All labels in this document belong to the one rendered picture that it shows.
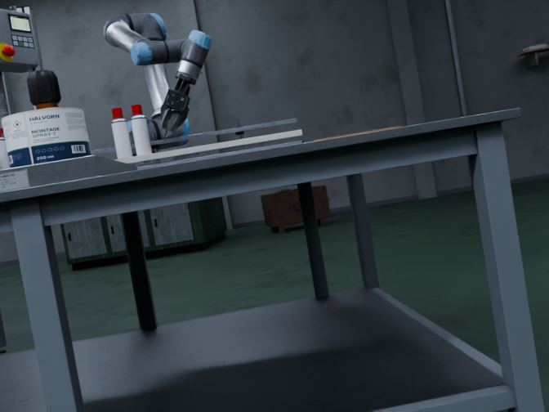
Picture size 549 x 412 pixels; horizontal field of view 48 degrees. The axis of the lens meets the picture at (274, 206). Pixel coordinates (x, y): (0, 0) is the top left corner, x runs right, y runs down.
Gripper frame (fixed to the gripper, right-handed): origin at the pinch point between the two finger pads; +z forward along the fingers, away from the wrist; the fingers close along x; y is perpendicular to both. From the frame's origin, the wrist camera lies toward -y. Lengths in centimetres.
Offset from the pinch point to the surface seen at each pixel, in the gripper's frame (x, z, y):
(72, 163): -8, 17, 78
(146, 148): -4.0, 6.8, 2.7
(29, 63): -53, -7, -9
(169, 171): 12, 11, 85
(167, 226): -22, 81, -602
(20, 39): -57, -13, -7
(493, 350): 140, 32, -11
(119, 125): -14.9, 2.9, 2.2
